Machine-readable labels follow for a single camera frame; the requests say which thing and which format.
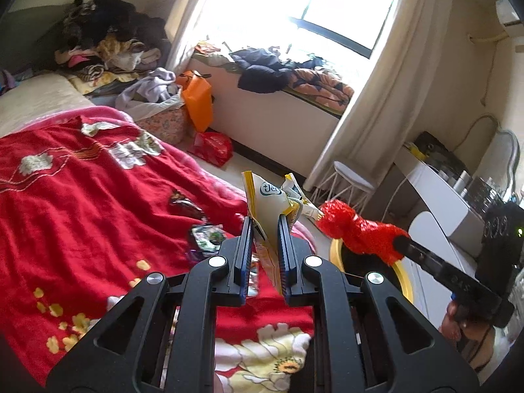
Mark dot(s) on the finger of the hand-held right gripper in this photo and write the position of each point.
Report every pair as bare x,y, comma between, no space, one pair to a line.
421,258

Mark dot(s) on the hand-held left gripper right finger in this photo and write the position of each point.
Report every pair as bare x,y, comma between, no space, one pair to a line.
283,254

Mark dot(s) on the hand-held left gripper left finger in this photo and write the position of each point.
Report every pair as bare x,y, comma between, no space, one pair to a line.
245,254

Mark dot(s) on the yellow-rimmed bin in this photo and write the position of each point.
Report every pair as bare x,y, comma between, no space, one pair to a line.
403,282

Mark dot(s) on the colourful snack wrapper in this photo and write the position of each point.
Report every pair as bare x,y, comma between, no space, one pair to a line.
206,241

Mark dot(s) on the yellow snack bag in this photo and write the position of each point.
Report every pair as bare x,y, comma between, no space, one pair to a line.
266,208

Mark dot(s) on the red foam net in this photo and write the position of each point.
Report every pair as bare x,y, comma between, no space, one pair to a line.
356,229

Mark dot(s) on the dark brown snack wrapper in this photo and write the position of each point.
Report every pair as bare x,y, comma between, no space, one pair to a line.
188,204

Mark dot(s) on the person's right hand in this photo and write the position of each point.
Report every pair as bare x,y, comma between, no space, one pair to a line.
462,331

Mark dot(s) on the white desk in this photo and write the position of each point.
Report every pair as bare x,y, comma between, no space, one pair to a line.
438,196

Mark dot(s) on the dark bag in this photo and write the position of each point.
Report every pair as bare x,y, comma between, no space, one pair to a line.
438,151

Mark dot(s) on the red plastic bag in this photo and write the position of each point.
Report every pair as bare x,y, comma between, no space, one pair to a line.
213,149

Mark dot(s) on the floral laundry basket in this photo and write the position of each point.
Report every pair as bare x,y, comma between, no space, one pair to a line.
163,125

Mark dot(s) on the orange bag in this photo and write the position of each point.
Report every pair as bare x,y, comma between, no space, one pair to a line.
196,98

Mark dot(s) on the orange patterned blanket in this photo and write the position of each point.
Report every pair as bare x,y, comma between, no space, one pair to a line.
323,90

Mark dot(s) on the red floral blanket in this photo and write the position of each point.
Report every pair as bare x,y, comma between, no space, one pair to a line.
82,213

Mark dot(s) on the pale grey garment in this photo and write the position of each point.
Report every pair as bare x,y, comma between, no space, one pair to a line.
151,88

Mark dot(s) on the cream curtain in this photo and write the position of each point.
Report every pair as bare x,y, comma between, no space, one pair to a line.
389,69
184,20

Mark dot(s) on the orange snack packet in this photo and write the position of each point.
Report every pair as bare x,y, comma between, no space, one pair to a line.
208,49

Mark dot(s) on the pile of clothes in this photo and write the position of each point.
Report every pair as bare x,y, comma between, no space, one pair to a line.
114,37

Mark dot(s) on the cream bed sheet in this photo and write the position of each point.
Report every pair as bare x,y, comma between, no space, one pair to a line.
37,102

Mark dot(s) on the colourful teal clothes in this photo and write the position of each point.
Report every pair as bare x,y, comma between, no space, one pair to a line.
8,82

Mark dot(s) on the grey headboard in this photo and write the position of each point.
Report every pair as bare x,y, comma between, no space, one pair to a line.
28,37

